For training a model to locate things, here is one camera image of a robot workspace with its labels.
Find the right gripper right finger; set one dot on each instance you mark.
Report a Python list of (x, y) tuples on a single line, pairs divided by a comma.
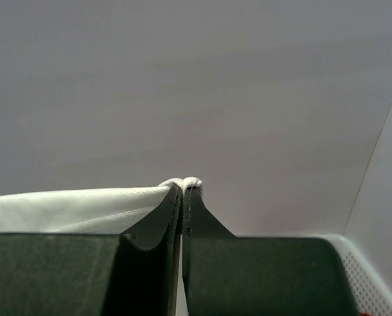
[(224, 274)]

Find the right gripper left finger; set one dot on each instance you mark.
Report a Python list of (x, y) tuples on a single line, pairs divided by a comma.
[(83, 270)]

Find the white t-shirt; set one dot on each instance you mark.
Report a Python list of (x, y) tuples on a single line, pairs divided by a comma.
[(77, 207)]

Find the red t-shirt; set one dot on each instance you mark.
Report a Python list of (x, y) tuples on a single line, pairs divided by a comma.
[(366, 313)]

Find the white plastic basket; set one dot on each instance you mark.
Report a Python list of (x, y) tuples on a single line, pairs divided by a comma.
[(369, 290)]

